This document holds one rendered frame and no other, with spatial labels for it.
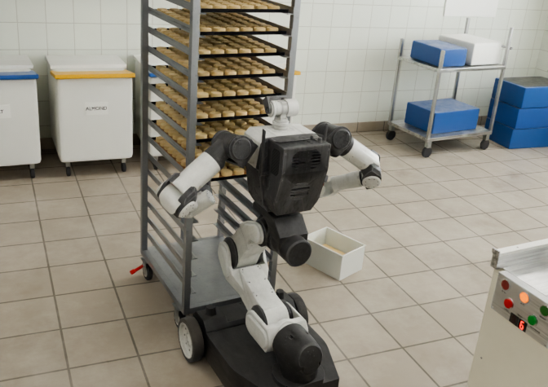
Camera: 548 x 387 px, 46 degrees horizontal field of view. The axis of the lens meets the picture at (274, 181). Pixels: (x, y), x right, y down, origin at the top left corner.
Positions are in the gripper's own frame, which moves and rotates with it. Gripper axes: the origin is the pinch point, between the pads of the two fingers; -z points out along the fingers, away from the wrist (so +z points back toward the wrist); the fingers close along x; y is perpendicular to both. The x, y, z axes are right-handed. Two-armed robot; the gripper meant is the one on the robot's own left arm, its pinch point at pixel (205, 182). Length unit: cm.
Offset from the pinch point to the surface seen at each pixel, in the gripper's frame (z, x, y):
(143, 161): -50, -12, 37
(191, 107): 3.2, 33.6, 6.6
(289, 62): -19, 51, -32
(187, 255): 3.2, -34.4, 6.4
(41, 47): -229, 4, 152
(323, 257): -68, -69, -61
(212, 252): -53, -63, 0
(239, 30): -19, 63, -10
